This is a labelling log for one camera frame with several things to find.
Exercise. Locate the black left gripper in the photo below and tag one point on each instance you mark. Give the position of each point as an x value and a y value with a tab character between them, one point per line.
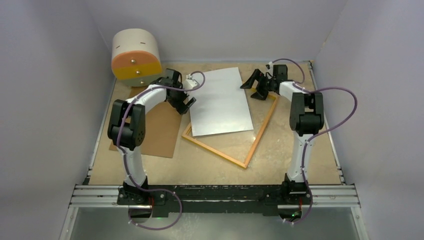
180	107

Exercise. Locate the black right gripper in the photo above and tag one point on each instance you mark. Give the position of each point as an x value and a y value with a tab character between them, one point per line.
257	75

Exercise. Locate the brown frame backing board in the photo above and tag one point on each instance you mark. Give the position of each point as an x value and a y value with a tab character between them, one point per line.
162	124

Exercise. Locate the yellow wooden picture frame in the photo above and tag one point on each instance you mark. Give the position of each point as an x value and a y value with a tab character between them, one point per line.
243	164

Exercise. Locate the building and sky photo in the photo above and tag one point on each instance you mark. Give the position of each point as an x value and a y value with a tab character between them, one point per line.
221	105

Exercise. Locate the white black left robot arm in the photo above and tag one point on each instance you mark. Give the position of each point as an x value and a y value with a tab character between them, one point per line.
127	124

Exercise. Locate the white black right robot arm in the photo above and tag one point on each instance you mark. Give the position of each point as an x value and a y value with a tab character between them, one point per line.
306	119

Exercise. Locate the white orange yellow drawer cabinet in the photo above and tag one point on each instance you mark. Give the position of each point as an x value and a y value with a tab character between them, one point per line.
135	57

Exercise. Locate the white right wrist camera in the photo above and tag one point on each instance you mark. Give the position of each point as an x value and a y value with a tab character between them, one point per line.
270	66

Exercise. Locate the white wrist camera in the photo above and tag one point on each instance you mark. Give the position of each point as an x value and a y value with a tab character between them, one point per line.
270	66
190	83

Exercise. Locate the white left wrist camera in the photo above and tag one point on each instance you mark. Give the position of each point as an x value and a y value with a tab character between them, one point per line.
190	83

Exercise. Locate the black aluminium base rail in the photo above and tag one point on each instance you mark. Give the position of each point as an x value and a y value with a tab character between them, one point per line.
267	200

